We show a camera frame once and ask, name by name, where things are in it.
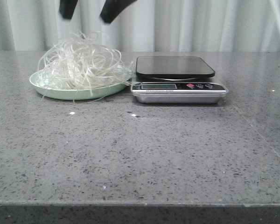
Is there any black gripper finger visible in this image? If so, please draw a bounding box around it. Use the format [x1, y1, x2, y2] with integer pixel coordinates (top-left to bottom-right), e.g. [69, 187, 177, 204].
[100, 0, 136, 23]
[59, 0, 78, 20]

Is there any white vermicelli noodle bundle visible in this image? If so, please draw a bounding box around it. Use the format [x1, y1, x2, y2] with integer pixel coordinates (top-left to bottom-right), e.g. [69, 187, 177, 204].
[37, 31, 134, 105]

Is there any white pleated curtain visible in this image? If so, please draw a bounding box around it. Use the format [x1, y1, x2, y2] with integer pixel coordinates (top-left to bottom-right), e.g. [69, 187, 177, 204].
[0, 0, 280, 52]

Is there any light green round plate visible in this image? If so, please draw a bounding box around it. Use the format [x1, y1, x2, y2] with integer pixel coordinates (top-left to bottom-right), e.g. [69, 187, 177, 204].
[29, 65, 133, 101]

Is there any black silver kitchen scale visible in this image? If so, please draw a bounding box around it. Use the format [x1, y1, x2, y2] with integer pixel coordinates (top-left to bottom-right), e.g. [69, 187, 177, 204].
[131, 56, 229, 104]

